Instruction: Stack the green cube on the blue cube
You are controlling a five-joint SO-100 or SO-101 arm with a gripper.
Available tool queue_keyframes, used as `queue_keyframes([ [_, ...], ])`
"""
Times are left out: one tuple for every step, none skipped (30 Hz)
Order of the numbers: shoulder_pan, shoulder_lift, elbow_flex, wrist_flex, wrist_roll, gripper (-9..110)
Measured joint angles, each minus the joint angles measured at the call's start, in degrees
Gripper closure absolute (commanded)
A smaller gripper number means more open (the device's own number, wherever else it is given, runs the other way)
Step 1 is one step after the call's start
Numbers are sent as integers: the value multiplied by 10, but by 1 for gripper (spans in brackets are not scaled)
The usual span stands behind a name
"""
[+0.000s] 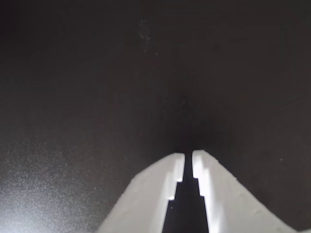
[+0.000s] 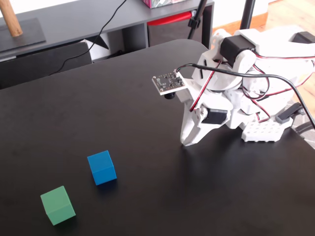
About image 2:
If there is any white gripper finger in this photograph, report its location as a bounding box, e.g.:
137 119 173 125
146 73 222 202
180 107 201 146
185 122 231 148

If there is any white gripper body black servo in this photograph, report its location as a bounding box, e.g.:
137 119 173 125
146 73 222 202
189 88 234 129

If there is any green cube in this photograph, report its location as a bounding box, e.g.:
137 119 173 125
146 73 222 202
40 185 76 226

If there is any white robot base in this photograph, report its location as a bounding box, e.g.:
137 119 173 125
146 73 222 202
227 108 295 144

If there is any blue cube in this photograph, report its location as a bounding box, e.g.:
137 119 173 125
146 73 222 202
87 150 117 186

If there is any grey black table clamp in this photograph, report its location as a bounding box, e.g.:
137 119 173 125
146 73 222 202
275 102 306 125

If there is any thin black stand pole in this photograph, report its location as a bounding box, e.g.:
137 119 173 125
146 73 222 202
187 0 209 40

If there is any small dark storage bin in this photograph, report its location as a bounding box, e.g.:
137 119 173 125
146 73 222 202
147 19 205 47

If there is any thick black stand pole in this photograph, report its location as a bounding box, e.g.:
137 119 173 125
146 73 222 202
240 0 256 30

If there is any red shelf item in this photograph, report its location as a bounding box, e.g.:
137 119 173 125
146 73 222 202
147 11 197 27

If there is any pink teal patterned box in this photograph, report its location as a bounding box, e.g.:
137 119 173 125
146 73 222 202
140 0 185 9

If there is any white black patterned item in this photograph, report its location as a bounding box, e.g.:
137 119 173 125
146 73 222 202
83 33 110 62

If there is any grey shelf unit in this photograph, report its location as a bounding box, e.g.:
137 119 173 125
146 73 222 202
0 0 215 89

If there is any wide dark storage bin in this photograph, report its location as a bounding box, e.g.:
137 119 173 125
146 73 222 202
0 41 93 89

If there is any red white gripper servo cable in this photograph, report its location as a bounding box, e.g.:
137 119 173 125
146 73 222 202
189 59 222 113

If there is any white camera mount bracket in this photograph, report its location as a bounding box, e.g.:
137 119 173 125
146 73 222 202
175 73 195 104

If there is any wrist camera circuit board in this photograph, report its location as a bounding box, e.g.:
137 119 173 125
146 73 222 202
151 69 187 100

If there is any red white arm servo cable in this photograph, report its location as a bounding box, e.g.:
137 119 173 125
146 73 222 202
240 49 315 123

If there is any black clamp handle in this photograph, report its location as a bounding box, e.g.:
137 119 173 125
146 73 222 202
294 122 315 135

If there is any thin black cable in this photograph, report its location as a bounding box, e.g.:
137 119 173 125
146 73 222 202
48 0 127 76

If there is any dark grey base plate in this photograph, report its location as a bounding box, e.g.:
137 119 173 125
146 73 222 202
0 17 47 53

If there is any wooden post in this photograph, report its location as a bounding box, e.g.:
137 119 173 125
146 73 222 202
0 0 23 37

